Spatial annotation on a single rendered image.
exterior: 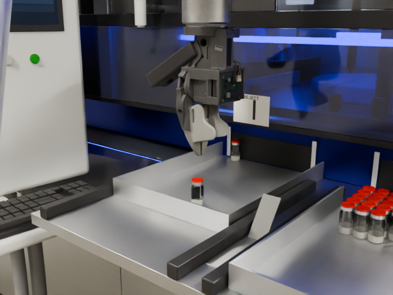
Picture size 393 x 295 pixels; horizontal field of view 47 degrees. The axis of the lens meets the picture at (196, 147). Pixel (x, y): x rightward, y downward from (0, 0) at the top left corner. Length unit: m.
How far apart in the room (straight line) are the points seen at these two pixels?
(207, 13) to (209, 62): 0.08
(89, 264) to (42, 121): 0.55
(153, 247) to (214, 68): 0.28
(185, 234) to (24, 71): 0.59
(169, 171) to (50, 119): 0.35
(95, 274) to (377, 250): 1.00
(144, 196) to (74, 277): 0.85
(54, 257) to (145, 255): 1.04
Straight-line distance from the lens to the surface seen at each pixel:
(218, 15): 0.70
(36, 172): 1.16
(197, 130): 0.73
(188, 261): 0.59
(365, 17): 0.82
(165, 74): 0.75
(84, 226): 0.74
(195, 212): 0.72
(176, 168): 0.96
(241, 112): 0.94
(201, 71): 0.69
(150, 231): 0.71
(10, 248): 0.92
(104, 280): 1.46
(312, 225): 0.74
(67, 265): 1.61
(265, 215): 0.69
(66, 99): 1.16
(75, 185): 1.07
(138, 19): 1.01
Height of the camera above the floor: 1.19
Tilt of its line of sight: 16 degrees down
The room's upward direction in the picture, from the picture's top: straight up
